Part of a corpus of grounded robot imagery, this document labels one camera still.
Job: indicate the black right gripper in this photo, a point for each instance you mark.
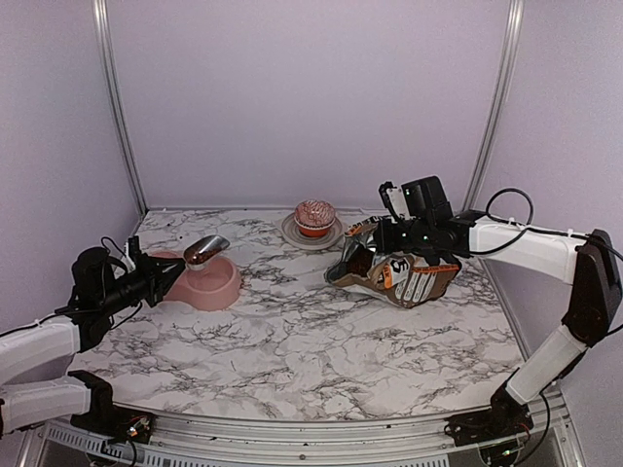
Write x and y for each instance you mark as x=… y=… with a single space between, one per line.
x=386 y=242

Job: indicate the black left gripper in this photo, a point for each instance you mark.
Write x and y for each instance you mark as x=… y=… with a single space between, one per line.
x=152 y=269

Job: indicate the silver metal scoop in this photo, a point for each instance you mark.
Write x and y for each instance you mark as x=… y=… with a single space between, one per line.
x=200 y=253

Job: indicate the pink double pet feeder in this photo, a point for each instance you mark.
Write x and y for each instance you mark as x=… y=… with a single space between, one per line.
x=214 y=288

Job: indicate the white brown pet food bag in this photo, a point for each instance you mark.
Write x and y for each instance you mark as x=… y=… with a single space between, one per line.
x=399 y=278

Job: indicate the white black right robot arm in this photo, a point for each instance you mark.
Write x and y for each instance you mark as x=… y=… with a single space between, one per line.
x=422 y=222

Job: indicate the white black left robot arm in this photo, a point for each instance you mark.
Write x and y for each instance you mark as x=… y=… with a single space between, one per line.
x=103 y=286

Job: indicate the red patterned ceramic bowl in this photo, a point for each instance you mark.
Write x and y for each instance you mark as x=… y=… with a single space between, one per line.
x=314 y=218

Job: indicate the white tape roll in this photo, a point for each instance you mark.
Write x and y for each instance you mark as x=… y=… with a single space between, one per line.
x=290 y=232

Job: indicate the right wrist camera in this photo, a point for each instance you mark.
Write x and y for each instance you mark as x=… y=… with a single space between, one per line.
x=394 y=201

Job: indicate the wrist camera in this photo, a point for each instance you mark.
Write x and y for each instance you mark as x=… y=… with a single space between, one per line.
x=131 y=253
x=394 y=201

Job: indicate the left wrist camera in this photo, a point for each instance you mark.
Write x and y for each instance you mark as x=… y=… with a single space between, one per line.
x=131 y=253

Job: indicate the aluminium front frame rail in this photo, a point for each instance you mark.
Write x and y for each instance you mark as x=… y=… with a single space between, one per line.
x=442 y=439

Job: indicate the left aluminium frame post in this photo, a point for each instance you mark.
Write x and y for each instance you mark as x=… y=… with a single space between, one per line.
x=112 y=83

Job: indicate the aluminium frame post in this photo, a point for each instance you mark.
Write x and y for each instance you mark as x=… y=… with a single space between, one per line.
x=507 y=63
x=112 y=83

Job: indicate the right aluminium frame post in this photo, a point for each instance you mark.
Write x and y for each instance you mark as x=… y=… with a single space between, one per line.
x=507 y=63

